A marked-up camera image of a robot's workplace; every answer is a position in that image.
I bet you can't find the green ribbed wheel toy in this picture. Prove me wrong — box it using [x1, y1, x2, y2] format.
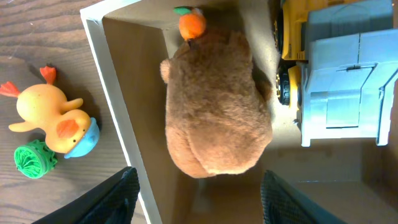
[14, 139, 58, 179]

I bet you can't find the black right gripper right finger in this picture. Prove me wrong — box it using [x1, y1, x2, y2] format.
[261, 170, 345, 224]

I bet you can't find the white cardboard box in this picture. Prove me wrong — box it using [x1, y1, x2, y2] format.
[80, 1, 397, 223]

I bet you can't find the brown plush capybara toy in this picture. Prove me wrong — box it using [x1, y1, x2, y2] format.
[159, 6, 274, 179]

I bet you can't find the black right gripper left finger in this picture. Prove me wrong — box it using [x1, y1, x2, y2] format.
[34, 166, 140, 224]

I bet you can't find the yellow grey toy truck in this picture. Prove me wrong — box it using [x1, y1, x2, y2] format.
[274, 0, 397, 147]

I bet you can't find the orange rubber duck toy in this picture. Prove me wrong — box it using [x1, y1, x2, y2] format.
[1, 66, 100, 159]

